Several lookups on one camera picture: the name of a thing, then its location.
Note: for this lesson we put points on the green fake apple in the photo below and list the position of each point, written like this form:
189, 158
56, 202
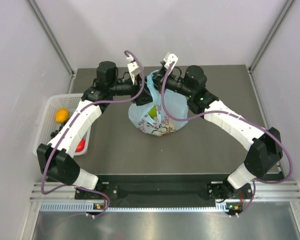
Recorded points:
154, 113

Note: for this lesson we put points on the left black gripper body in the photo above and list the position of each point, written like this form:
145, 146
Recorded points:
123, 87

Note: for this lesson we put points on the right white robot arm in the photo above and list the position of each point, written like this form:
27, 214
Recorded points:
264, 147

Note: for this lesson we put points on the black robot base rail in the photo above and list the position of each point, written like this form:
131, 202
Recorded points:
169, 190

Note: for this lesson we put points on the left aluminium frame post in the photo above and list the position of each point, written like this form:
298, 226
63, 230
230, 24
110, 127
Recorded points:
51, 37

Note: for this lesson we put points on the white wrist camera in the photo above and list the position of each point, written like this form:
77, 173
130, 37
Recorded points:
170, 59
133, 69

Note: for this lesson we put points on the right aluminium frame post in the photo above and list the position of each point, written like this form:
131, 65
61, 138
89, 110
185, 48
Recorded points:
288, 4

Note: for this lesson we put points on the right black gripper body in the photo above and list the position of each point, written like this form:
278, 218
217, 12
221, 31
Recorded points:
176, 84

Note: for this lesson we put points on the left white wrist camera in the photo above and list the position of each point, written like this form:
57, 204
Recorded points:
133, 69

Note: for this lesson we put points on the red fake apple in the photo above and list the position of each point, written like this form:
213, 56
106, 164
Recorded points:
80, 147

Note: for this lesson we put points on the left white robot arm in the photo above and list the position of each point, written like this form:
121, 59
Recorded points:
56, 157

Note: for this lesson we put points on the light blue plastic bag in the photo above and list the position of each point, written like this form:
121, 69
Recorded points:
175, 105

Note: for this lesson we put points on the dark purple fake grapes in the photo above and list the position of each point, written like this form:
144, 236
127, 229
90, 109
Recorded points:
57, 131

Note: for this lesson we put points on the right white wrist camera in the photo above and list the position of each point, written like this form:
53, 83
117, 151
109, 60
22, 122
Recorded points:
170, 59

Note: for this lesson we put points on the orange fake orange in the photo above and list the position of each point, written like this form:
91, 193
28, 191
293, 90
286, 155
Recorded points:
62, 115

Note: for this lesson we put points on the grey slotted cable duct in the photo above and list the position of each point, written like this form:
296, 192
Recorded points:
96, 207

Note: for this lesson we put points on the white perforated plastic basket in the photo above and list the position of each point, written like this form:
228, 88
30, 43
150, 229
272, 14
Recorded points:
48, 123

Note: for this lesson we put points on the aluminium frame post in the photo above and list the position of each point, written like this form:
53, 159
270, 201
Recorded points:
51, 37
288, 4

